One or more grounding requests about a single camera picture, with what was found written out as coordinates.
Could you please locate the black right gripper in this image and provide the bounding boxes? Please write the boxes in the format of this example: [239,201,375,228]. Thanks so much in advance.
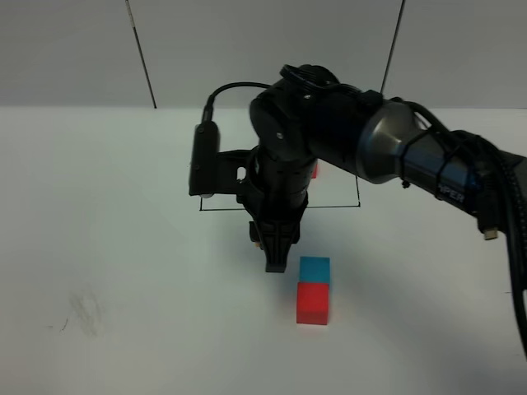
[216,146,317,273]

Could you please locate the blue cube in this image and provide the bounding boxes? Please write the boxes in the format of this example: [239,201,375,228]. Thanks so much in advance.
[298,257,331,284]

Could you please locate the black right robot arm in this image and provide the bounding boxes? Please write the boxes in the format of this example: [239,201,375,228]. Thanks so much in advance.
[189,64,526,283]

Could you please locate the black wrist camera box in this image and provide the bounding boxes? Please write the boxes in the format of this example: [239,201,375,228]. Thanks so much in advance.
[189,121,220,198]

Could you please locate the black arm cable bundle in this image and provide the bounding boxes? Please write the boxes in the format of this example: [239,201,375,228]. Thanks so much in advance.
[200,64,527,363]

